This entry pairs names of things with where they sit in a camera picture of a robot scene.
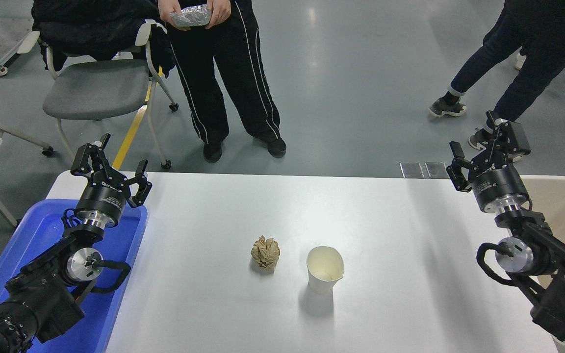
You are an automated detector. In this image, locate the white paper cup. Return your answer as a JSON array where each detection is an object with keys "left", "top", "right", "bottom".
[{"left": 306, "top": 246, "right": 345, "bottom": 295}]

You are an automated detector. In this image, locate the crumpled tan paper ball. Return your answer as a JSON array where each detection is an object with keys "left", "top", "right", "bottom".
[{"left": 251, "top": 236, "right": 281, "bottom": 272}]

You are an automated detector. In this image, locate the black jacket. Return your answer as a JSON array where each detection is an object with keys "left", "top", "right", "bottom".
[{"left": 31, "top": 0, "right": 177, "bottom": 78}]

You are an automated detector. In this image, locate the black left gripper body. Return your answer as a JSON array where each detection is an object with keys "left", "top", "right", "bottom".
[{"left": 76, "top": 177, "right": 131, "bottom": 222}]

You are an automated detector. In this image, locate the person in dark jeans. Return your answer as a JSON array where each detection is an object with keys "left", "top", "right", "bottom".
[{"left": 429, "top": 0, "right": 565, "bottom": 150}]

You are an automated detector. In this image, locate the blue plastic tray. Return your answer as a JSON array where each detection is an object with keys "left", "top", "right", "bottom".
[{"left": 0, "top": 198, "right": 148, "bottom": 353}]

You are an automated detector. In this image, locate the person's left hand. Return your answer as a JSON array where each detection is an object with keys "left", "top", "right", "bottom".
[{"left": 205, "top": 0, "right": 232, "bottom": 29}]

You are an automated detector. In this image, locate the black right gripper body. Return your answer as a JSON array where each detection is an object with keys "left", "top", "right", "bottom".
[{"left": 470, "top": 162, "right": 528, "bottom": 210}]

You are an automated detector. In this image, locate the person's right hand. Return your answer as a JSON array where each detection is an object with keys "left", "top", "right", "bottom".
[{"left": 158, "top": 0, "right": 190, "bottom": 31}]

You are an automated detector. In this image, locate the person in striped trousers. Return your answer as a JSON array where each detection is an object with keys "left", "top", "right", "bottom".
[{"left": 157, "top": 0, "right": 287, "bottom": 164}]

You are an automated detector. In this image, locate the grey seat white frame chair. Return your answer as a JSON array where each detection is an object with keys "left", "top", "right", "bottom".
[{"left": 42, "top": 20, "right": 180, "bottom": 171}]

